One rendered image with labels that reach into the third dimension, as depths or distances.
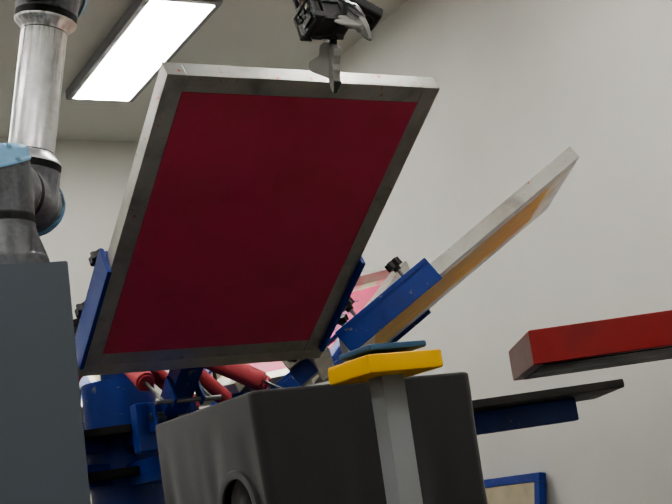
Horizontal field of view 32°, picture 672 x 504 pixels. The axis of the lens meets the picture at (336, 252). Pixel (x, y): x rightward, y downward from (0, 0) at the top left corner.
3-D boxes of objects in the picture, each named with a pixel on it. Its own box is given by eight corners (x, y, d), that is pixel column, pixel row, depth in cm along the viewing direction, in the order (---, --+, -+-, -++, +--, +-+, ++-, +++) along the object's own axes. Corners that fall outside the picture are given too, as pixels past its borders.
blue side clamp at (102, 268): (131, 271, 240) (122, 247, 244) (107, 272, 237) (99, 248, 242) (101, 368, 258) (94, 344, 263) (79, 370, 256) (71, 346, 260)
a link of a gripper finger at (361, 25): (346, 38, 201) (322, 26, 208) (376, 41, 204) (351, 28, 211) (349, 20, 200) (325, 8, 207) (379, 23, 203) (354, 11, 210)
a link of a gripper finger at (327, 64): (304, 92, 215) (305, 41, 214) (333, 94, 217) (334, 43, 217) (312, 92, 212) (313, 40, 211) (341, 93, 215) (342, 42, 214)
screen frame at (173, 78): (440, 88, 237) (432, 77, 240) (167, 74, 209) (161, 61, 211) (317, 349, 286) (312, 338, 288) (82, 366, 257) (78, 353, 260)
